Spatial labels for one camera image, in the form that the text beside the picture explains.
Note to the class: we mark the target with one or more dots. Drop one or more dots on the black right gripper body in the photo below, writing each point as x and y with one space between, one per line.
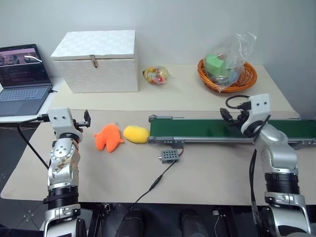
240 117

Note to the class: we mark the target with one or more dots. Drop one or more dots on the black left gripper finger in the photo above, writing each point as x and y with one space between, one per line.
87 125
87 117

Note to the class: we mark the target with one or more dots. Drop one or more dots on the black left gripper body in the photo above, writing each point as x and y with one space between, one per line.
79 126

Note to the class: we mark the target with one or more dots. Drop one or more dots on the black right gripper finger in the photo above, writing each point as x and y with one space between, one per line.
225 114
233 122

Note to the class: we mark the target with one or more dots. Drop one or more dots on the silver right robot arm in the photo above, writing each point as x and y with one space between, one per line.
280 158

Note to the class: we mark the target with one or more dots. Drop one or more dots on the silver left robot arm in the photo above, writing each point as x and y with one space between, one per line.
63 170

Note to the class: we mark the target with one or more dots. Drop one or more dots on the green conveyor belt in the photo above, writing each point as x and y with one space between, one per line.
197 129

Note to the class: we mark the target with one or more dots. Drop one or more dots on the grey control box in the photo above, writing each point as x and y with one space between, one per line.
169 155

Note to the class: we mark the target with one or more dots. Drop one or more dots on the orange plush toy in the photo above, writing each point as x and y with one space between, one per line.
108 137

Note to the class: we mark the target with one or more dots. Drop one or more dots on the orange wicker basket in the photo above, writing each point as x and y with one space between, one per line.
249 76

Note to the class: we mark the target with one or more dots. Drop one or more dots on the yellow plush toy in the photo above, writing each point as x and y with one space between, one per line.
135 134

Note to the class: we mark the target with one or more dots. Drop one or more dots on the clear plastic bag of toys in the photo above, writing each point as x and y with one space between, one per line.
222 64

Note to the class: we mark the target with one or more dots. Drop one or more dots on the white lidded storage box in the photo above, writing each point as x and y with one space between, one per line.
98 64

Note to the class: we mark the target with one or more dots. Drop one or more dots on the dark open laptop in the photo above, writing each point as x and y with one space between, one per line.
22 74

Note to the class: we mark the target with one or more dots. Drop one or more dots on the clear bag of colourful candies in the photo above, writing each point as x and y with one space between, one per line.
156 75

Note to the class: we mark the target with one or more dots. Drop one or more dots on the dark rounded shape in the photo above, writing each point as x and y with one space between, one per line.
192 222
132 222

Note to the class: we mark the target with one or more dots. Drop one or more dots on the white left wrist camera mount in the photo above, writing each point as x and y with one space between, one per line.
59 118

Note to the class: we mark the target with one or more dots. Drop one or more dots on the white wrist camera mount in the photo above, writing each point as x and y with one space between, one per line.
259 106
59 118

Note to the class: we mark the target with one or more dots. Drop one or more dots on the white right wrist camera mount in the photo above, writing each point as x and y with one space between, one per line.
259 106

